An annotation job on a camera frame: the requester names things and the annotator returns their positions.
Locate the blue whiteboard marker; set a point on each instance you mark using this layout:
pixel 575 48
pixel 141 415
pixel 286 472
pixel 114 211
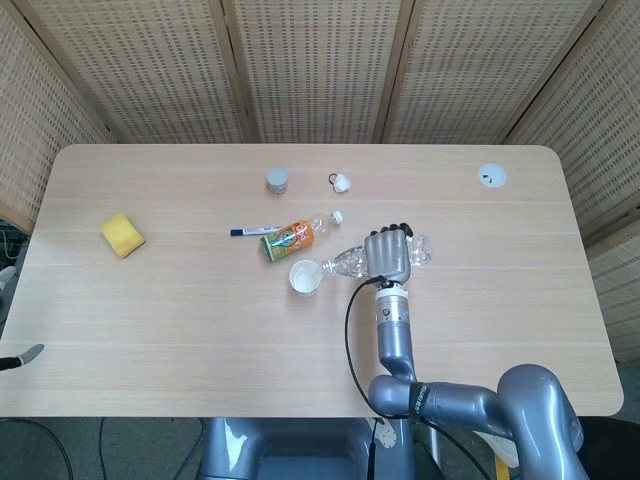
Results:
pixel 250 231

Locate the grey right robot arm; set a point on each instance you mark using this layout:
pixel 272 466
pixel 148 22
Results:
pixel 450 400

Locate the white floral paper cup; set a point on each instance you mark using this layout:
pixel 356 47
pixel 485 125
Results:
pixel 303 277

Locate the yellow green-backed sponge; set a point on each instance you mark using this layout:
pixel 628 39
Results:
pixel 121 235

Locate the small grey-lidded jar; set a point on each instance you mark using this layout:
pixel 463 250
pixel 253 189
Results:
pixel 277 181

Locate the grey-blue robot torso base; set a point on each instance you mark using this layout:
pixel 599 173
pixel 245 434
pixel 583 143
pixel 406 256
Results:
pixel 300 450

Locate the clear crushed plastic bottle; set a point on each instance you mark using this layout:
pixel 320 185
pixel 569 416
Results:
pixel 350 262

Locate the empty orange juice bottle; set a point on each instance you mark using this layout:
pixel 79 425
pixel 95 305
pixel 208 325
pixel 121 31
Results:
pixel 290 239

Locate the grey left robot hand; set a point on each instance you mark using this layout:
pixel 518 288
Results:
pixel 27 356

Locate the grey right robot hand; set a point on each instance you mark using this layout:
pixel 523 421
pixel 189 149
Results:
pixel 387 255

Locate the woven rattan screen panel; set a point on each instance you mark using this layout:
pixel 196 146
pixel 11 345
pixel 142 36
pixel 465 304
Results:
pixel 595 140
pixel 480 70
pixel 150 70
pixel 320 70
pixel 35 130

